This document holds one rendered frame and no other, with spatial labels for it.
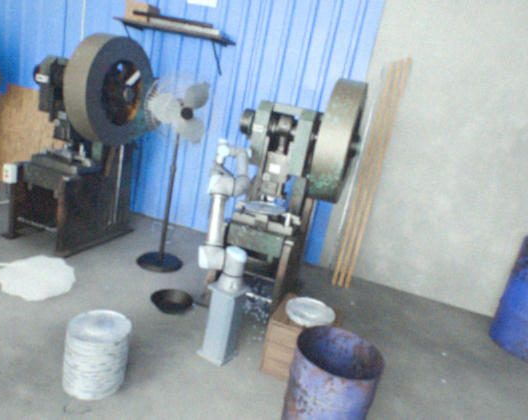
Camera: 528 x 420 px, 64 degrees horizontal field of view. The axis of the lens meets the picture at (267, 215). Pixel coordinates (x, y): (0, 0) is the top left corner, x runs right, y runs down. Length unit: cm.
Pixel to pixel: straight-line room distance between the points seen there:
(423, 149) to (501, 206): 84
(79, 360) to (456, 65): 354
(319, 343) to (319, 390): 38
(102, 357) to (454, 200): 317
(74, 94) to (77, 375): 186
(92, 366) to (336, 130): 177
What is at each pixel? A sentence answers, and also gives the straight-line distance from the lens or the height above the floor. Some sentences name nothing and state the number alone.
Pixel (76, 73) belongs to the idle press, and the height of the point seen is 142.
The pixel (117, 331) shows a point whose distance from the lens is 225.
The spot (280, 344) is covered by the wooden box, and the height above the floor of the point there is 22.
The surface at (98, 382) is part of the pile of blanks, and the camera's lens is 229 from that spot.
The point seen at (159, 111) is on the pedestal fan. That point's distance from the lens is 324.
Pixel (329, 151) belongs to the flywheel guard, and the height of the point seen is 130.
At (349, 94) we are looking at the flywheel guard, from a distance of 264.
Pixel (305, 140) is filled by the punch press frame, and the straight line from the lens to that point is 282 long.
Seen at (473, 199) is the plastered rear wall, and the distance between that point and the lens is 418.
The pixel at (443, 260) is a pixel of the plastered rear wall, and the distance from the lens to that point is 428.
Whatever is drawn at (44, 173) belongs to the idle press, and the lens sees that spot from 374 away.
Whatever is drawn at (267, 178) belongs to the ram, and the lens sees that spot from 294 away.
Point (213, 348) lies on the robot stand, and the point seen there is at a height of 8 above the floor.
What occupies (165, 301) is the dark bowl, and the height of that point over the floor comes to 0.
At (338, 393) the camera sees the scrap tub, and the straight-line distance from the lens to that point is 196.
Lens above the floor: 154
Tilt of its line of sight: 16 degrees down
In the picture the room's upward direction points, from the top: 12 degrees clockwise
